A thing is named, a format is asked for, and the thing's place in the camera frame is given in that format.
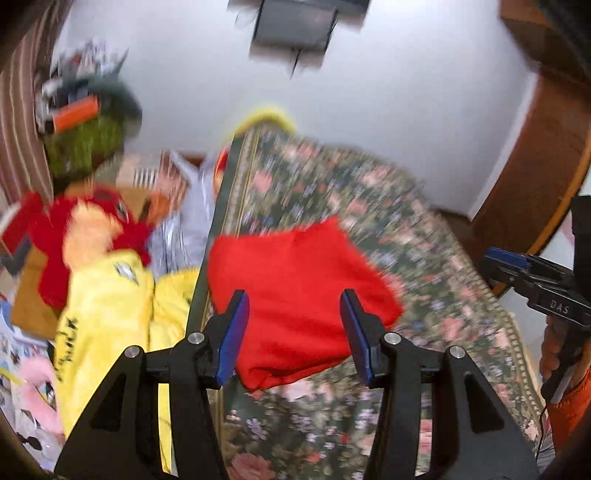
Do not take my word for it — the striped maroon curtain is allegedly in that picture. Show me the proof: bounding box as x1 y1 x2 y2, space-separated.
1 1 72 202

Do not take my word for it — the dark green cushion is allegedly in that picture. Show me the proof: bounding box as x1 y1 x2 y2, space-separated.
87 77 143 138

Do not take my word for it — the yellow round object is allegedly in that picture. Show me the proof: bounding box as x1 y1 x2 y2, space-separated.
229 107 297 138

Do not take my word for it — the green patterned box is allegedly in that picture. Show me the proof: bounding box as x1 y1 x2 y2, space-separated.
43 115 125 179

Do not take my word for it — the wall mounted black television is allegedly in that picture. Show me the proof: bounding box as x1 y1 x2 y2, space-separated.
228 0 370 74

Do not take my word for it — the orange box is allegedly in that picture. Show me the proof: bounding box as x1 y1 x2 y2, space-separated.
52 95 100 133

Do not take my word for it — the brown wooden door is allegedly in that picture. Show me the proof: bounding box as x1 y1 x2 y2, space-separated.
468 0 591 296

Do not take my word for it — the red garment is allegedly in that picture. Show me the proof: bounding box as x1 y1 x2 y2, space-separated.
206 217 404 391

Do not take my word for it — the yellow garment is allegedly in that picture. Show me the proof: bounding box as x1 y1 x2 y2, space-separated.
52 248 202 474

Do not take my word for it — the red plush bird toy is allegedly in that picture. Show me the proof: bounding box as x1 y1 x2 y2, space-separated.
1 186 155 311

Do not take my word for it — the right hand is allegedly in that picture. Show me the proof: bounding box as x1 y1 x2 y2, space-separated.
539 316 590 391

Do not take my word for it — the green floral bedspread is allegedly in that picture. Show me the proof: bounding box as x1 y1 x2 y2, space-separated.
188 126 542 479

